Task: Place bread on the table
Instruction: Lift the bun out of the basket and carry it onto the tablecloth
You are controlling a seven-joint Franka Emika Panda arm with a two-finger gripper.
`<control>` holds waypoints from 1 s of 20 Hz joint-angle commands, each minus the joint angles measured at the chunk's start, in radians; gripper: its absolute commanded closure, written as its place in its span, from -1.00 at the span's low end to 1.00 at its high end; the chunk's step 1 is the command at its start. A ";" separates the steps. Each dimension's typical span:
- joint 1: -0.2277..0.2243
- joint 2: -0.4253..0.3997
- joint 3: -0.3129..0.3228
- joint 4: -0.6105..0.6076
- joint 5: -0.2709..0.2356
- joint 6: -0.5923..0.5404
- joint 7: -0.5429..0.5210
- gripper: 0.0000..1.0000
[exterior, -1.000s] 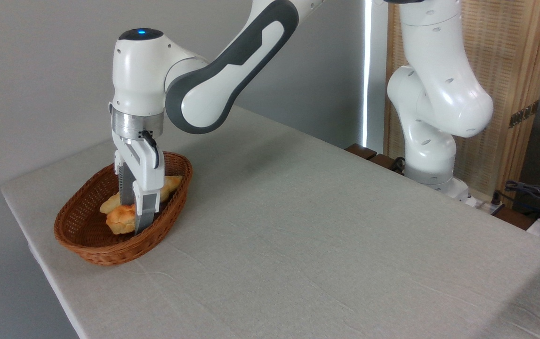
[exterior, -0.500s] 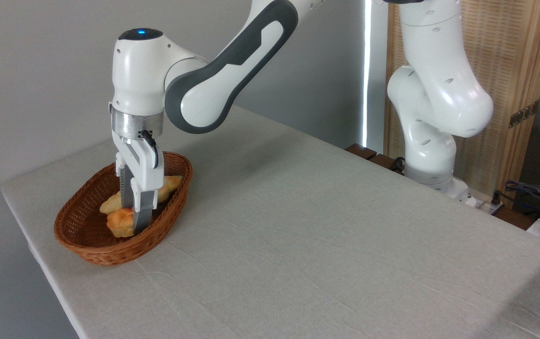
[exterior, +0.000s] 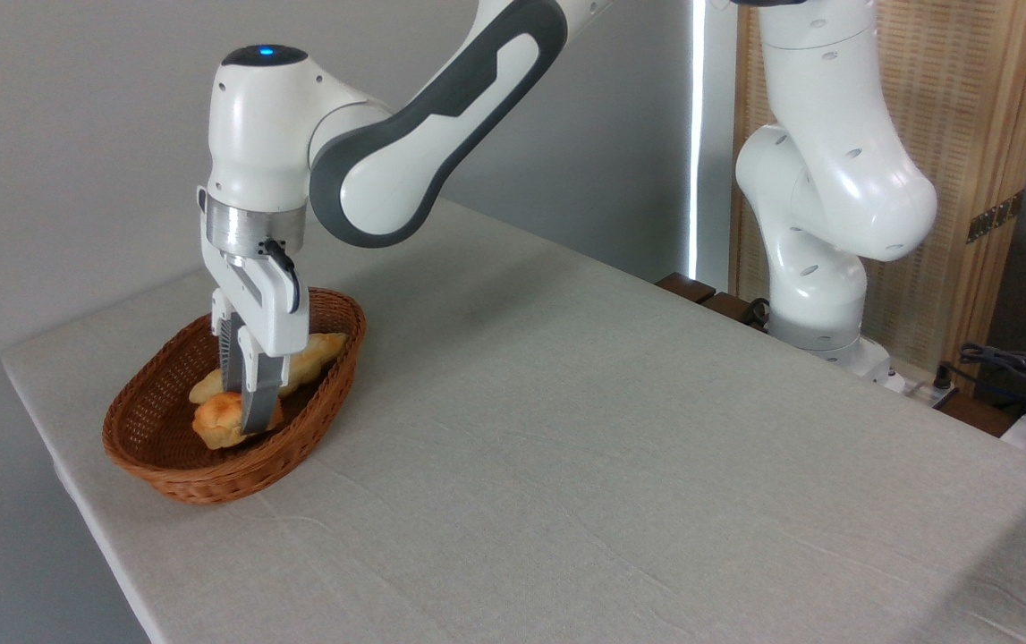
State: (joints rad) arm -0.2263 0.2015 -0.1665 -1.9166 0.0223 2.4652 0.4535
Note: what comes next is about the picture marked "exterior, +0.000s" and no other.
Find black cable bundle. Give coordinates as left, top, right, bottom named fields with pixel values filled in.
left=958, top=342, right=1026, bottom=421

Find brass screen hinge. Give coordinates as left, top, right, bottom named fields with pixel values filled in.
left=966, top=190, right=1026, bottom=244

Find wooden folding screen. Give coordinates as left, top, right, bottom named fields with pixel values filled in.
left=732, top=0, right=1026, bottom=394

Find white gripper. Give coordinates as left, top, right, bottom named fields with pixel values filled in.
left=199, top=186, right=310, bottom=436

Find round golden bread bun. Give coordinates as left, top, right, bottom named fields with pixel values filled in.
left=192, top=391, right=284, bottom=450

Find light grey tablecloth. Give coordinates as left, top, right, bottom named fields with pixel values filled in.
left=1, top=199, right=1026, bottom=644

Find brown wicker basket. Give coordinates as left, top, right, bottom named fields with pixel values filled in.
left=102, top=286, right=368, bottom=505

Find long braided bread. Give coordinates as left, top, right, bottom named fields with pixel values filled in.
left=189, top=333, right=349, bottom=405

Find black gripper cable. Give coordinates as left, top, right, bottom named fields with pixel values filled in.
left=262, top=238, right=301, bottom=315

